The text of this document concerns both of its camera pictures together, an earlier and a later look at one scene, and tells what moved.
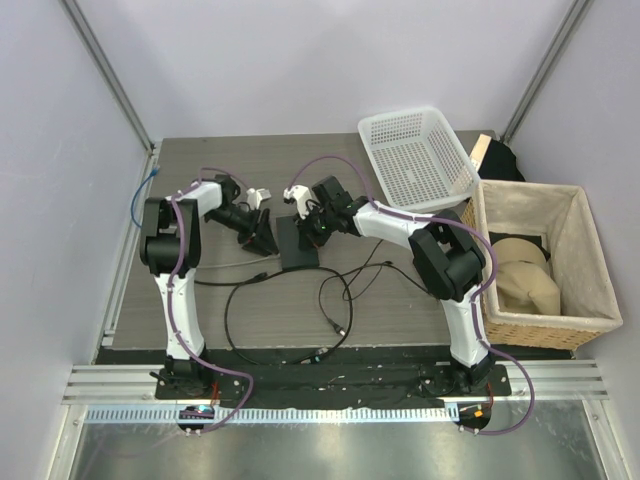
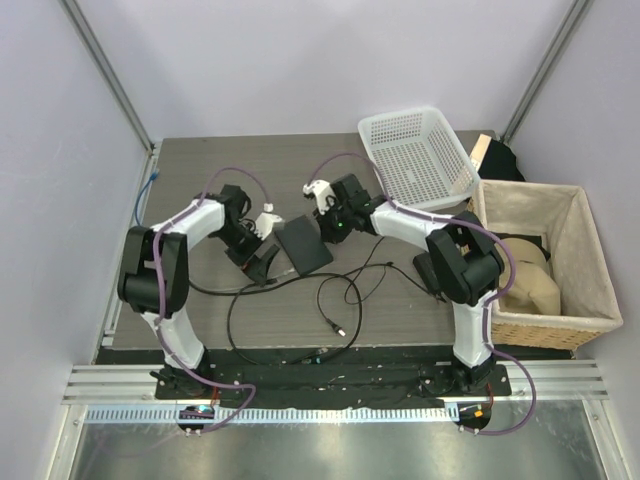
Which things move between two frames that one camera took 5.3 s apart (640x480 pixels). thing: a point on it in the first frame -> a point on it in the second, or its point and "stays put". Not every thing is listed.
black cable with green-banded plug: (320, 358) -> (321, 359)
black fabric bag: (499, 163) stays put
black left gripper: (263, 242) -> (256, 271)
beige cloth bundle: (524, 279) stays put
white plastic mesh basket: (416, 162) stays put
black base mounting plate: (325, 384) stays put
